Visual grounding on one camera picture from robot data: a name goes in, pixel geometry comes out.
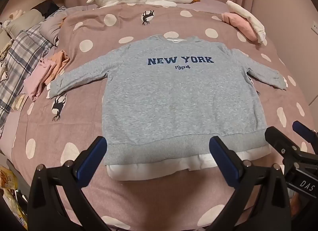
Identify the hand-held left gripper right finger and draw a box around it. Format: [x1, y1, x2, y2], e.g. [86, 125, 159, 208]
[209, 136, 291, 231]

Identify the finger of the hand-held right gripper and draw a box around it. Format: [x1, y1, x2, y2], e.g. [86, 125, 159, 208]
[265, 126, 300, 158]
[292, 121, 318, 145]

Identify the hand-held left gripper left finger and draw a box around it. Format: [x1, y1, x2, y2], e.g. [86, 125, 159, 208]
[27, 136, 117, 231]

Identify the grey sweatshirt with white hem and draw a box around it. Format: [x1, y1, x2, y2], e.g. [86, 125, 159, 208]
[47, 35, 288, 181]

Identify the yellow snack packet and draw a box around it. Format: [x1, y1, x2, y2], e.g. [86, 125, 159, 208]
[0, 165, 19, 197]

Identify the crumpled light pink garment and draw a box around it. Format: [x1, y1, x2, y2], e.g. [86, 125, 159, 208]
[23, 58, 57, 102]

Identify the crumpled peach garment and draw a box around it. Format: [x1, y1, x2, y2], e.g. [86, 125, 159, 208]
[45, 50, 70, 85]

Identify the folded pink garment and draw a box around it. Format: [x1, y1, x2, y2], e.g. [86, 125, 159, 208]
[222, 12, 259, 42]

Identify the folded cream garment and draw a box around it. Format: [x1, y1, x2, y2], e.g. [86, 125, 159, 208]
[226, 0, 267, 45]

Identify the plaid blanket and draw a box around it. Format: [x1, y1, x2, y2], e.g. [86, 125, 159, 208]
[0, 23, 54, 134]

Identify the pink polka dot bedspread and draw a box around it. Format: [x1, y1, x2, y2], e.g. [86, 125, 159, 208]
[0, 0, 316, 231]

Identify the grey green pillow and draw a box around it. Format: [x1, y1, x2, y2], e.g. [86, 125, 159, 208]
[7, 9, 46, 36]

